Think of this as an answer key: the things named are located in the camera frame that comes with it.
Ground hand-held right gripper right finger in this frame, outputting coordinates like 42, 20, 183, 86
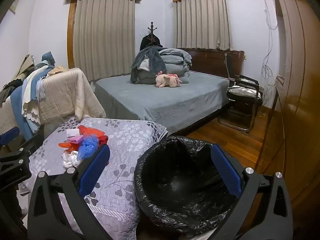
211, 144, 293, 240

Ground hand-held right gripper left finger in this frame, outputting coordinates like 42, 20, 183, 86
27, 144, 112, 240

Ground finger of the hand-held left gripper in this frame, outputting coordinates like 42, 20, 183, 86
0, 134, 38, 167
0, 126, 20, 146

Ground blue plastic bag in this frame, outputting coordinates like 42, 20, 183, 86
77, 134, 101, 160

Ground grey white sock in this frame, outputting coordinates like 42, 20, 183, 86
62, 151, 84, 168

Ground red plastic bag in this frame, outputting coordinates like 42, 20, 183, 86
96, 134, 109, 147

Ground orange foam net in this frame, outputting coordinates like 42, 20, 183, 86
78, 125, 100, 137
58, 141, 80, 152

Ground waste bin with black liner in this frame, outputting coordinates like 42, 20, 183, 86
134, 135, 244, 236

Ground cream scalloped cloth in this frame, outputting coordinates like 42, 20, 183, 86
22, 90, 42, 126

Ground grey floral quilt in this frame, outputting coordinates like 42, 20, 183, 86
19, 117, 168, 240

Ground dark cloth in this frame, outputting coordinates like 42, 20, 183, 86
0, 79, 23, 105

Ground light blue scalloped cloth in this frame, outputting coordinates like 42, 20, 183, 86
24, 65, 54, 100

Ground beige quilt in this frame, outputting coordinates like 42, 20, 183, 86
37, 67, 107, 126

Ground khaki cloth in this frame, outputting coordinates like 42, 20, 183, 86
12, 54, 36, 80

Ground black metal chair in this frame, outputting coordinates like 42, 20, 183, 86
217, 74, 263, 132

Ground tan crumpled garment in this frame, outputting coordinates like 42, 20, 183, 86
48, 65, 70, 76

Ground pale chair cushion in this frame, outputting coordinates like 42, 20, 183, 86
229, 85, 259, 98

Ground teal cloth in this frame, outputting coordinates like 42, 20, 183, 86
41, 51, 56, 67

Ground wooden side cabinet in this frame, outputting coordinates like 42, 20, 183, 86
265, 74, 286, 130

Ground bed with grey sheet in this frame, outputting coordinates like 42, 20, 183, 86
94, 69, 233, 137

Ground dark grey pillow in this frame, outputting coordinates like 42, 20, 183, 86
138, 70, 161, 84

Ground pink plush toy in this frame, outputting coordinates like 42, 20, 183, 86
155, 71, 182, 88

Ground dark wooden headboard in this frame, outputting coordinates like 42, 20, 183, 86
176, 48, 245, 80

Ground white folded cloth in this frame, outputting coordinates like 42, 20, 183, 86
139, 59, 153, 72

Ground wooden wardrobe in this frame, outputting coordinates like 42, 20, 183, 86
255, 0, 320, 215

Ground folded grey duvet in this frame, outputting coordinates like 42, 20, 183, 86
159, 48, 193, 83

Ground wide beige curtain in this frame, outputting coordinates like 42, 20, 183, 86
72, 0, 137, 82

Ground dark hanging coat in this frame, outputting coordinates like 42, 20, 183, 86
139, 34, 163, 52

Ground short beige curtain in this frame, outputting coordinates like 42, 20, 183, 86
174, 0, 233, 51

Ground wooden coat rack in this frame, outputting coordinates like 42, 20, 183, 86
146, 22, 155, 46

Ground grey charging cable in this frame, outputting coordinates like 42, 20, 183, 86
224, 53, 232, 79

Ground hanging wall cables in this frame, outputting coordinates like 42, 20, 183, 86
260, 0, 279, 105

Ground wooden window frame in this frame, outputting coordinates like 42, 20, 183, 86
67, 0, 77, 69

